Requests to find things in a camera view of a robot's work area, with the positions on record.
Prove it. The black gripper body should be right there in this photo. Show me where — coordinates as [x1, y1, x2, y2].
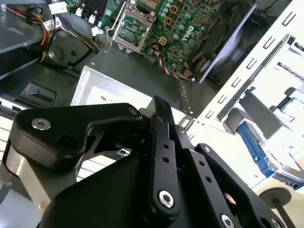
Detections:
[39, 153, 223, 228]

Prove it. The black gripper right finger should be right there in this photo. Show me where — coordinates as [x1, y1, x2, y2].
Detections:
[169, 105, 287, 228]

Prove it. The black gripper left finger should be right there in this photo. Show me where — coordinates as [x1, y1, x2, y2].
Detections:
[9, 95, 181, 217]

